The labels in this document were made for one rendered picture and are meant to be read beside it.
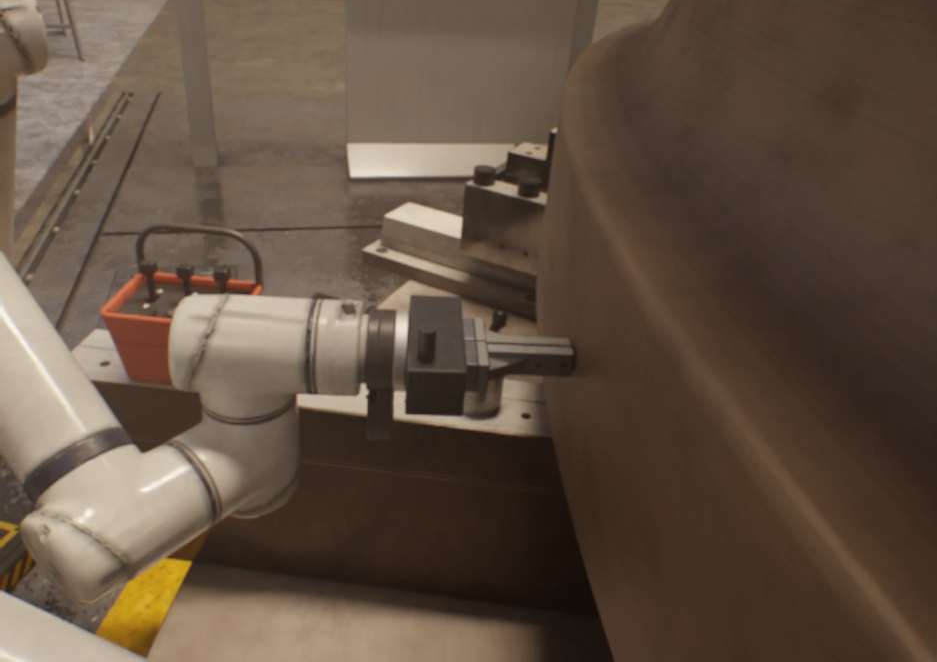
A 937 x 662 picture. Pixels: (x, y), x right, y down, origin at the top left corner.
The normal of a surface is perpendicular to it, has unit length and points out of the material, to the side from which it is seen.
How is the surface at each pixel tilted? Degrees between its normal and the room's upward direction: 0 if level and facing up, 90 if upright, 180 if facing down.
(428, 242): 72
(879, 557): 4
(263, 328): 40
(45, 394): 34
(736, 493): 90
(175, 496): 44
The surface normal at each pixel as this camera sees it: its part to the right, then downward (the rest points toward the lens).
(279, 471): 0.80, 0.36
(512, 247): -0.47, 0.40
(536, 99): 0.26, 0.50
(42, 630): 0.50, -0.86
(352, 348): 0.09, -0.07
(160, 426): -0.10, 0.49
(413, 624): 0.08, -0.86
